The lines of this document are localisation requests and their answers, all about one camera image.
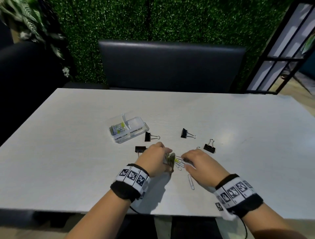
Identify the person's right hand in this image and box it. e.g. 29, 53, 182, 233
182, 149, 231, 189

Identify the person's left hand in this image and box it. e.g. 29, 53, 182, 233
135, 142, 173, 178

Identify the bunch of coloured paper clips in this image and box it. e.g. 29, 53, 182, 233
164, 153, 188, 173

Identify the person's right forearm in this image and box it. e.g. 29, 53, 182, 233
242, 204, 308, 239

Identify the person's left forearm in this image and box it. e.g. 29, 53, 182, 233
64, 189, 131, 239

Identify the clear plastic clip box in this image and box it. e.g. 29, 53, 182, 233
109, 113, 150, 144

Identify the black marker wristband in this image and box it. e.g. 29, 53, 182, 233
110, 163, 151, 203
213, 174, 264, 220

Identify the heap of boxed paper clips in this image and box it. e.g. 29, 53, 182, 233
110, 123, 126, 135

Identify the dark padded bench seat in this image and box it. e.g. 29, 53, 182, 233
98, 40, 247, 94

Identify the black chair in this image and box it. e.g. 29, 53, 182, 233
0, 41, 75, 146

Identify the green leafy plant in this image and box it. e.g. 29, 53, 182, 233
0, 0, 72, 78

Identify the black metal frame partition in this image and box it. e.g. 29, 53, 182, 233
242, 0, 315, 95

